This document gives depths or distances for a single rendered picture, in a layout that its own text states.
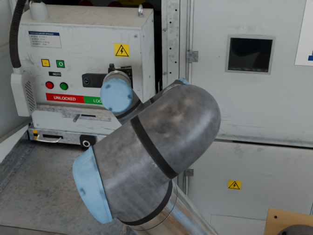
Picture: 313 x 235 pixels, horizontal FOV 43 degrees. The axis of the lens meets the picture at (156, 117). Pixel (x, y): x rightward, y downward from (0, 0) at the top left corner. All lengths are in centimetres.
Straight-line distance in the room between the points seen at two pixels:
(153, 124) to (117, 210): 15
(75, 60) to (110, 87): 43
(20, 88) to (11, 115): 39
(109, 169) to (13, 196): 102
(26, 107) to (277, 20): 99
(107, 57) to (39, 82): 31
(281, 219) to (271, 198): 76
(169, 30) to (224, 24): 22
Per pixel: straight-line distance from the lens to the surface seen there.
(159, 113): 60
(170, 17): 160
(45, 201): 153
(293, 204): 208
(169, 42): 164
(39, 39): 156
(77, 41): 150
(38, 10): 156
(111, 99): 113
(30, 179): 164
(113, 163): 59
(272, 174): 195
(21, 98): 158
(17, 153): 174
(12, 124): 195
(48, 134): 176
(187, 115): 60
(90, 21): 151
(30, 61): 162
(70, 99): 163
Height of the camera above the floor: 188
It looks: 33 degrees down
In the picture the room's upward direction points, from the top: 1 degrees counter-clockwise
